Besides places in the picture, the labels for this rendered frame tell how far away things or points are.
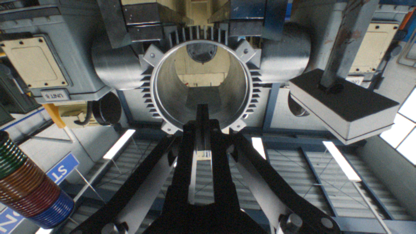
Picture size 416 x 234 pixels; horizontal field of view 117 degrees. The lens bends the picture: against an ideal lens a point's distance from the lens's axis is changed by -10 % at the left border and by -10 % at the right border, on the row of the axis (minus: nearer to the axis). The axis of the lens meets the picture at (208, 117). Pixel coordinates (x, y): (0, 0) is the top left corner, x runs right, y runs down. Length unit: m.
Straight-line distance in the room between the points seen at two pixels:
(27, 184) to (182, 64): 0.67
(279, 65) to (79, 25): 0.74
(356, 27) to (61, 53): 0.78
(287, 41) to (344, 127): 0.43
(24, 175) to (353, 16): 0.53
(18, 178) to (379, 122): 0.52
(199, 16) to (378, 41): 0.69
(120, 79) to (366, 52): 0.93
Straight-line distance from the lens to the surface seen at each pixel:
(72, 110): 0.94
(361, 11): 0.30
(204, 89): 0.41
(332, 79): 0.31
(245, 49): 0.22
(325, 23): 0.70
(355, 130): 0.28
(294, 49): 0.65
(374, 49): 0.82
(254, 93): 0.24
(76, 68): 0.72
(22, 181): 0.35
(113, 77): 0.67
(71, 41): 0.69
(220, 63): 0.79
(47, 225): 0.42
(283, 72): 0.66
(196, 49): 0.77
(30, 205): 0.38
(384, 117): 0.30
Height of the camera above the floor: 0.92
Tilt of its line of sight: 33 degrees up
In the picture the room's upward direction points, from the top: 178 degrees clockwise
